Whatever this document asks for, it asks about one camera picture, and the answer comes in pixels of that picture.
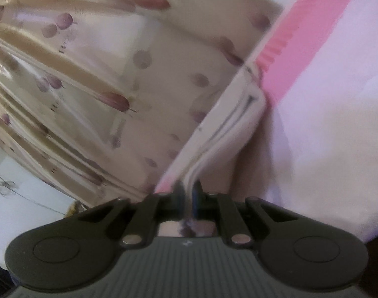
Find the cream white small garment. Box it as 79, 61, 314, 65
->
155, 64, 267, 237

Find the pink and lilac bedsheet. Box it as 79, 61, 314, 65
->
153, 0, 378, 244

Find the beige leaf-patterned curtain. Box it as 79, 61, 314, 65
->
0, 0, 282, 206

